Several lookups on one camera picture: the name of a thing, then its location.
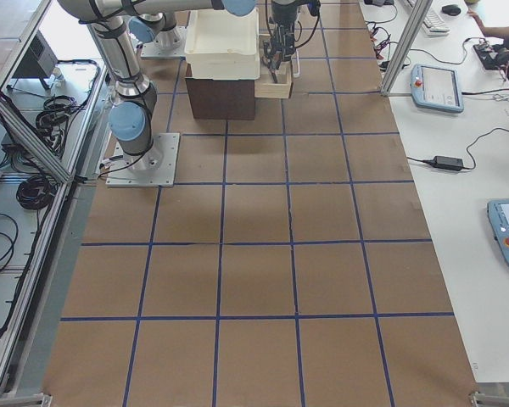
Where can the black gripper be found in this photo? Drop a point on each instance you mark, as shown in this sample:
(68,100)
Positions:
(282,18)

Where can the grey orange scissors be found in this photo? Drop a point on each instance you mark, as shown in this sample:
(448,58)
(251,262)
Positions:
(273,69)

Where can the white drawer handle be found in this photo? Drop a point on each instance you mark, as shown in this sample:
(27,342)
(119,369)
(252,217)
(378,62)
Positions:
(296,66)

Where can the light wood drawer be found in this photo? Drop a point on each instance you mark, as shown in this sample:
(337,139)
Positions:
(278,86)

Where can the dark brown wooden drawer box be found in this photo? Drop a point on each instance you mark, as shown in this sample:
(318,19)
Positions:
(221,100)

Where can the person hand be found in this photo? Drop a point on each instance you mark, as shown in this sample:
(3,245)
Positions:
(476,18)

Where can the cream plastic tray stack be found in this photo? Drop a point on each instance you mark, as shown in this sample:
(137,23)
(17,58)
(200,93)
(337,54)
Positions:
(221,46)

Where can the white keyboard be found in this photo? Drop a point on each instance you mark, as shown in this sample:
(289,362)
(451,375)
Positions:
(434,25)

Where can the black power adapter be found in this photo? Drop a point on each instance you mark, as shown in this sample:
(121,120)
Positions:
(445,163)

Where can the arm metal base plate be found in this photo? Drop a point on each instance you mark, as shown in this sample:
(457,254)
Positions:
(163,46)
(156,168)

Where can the aluminium frame post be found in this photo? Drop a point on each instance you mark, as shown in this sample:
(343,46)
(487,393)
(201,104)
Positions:
(408,35)

